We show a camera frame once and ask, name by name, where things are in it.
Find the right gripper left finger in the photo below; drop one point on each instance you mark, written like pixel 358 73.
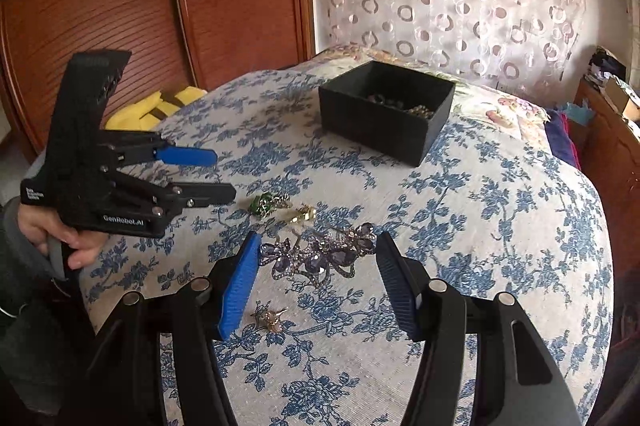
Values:
pixel 127 365

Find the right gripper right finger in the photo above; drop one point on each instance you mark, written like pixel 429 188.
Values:
pixel 517 381

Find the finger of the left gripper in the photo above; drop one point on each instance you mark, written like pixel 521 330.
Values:
pixel 200 194
pixel 171 155

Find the black open jewelry box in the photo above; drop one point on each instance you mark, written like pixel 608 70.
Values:
pixel 393 110

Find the person's left hand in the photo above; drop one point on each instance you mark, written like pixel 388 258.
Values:
pixel 37 224

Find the yellow plush toy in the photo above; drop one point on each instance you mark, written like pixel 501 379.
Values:
pixel 147 113

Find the green enamel brooch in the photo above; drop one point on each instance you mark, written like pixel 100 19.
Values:
pixel 266 203

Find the rose gold small brooch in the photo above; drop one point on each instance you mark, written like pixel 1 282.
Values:
pixel 269 320

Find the purple rhinestone flower brooch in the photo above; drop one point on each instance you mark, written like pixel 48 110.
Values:
pixel 315 256

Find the red wooden wardrobe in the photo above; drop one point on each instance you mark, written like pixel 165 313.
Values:
pixel 150 1

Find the blue floral bed sheet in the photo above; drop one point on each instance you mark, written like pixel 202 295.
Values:
pixel 484 212

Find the dark blue blanket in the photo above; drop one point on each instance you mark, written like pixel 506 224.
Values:
pixel 558 135

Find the long wooden side cabinet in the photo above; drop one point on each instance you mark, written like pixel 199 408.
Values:
pixel 610 159

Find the teal plastic bag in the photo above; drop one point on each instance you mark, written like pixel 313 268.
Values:
pixel 578 114

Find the cardboard box on cabinet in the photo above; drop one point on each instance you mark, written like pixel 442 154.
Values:
pixel 624 99

